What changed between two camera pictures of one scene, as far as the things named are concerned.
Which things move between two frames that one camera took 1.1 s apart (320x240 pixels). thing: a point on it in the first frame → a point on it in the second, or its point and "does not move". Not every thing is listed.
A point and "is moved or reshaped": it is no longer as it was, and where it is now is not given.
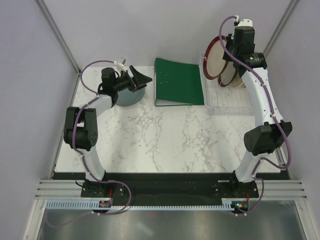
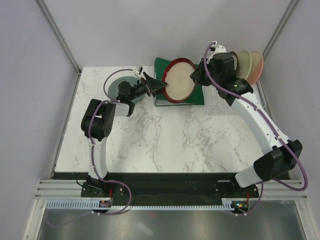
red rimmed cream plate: (214, 64) is moved or reshaped
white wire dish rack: (224, 100) does not move
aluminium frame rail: (268, 189) does not move
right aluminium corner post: (291, 5) does not move
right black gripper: (229, 40) → (197, 75)
